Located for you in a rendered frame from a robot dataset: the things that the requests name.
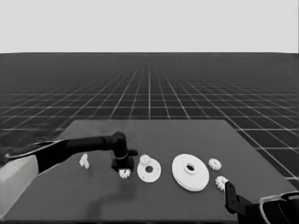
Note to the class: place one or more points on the large thick white disc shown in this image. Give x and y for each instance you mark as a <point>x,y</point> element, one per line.
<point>183,180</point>

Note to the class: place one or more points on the white round carrier with pins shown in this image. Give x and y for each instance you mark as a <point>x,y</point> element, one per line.
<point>155,175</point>

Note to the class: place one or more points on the small white T-shaped piece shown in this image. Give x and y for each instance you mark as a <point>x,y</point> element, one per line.
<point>84,161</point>

